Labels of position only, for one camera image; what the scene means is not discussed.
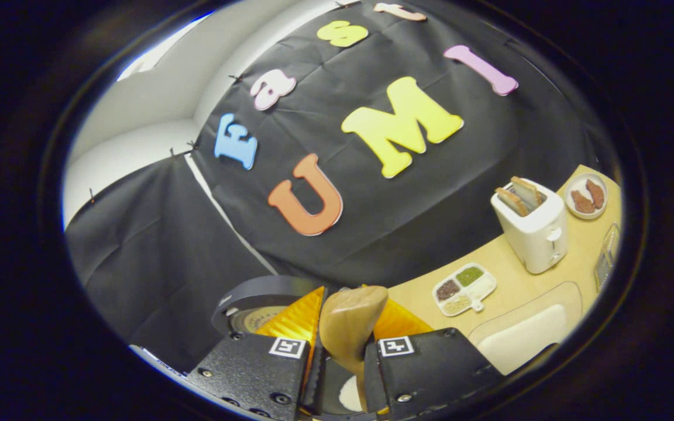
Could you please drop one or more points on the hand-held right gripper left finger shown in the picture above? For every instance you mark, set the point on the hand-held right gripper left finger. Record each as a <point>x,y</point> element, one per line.
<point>243,371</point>

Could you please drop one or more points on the brown meat piece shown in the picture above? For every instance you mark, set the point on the brown meat piece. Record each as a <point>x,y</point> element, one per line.
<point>583,203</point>
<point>595,194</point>

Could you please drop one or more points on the wooden spoon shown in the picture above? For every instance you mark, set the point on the wooden spoon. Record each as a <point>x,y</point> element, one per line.
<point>348,321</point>

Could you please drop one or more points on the white plate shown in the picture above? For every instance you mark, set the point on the white plate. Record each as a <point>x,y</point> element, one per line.
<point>577,182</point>

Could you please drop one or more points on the dark grey rice cooker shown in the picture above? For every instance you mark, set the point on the dark grey rice cooker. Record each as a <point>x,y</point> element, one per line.
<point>255,286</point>

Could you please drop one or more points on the clear rice container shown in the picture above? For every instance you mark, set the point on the clear rice container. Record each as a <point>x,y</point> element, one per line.
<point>524,339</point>

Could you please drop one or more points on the white toaster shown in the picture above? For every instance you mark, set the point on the white toaster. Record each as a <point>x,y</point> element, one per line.
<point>539,240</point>

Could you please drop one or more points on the white divided grain tray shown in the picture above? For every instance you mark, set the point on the white divided grain tray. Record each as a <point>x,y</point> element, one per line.
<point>466,289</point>

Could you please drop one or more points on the toast slice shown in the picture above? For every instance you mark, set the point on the toast slice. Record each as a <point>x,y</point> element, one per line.
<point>512,202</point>
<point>527,192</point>

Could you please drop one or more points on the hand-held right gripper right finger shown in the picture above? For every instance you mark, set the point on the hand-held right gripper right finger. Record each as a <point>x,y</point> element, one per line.
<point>430,374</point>

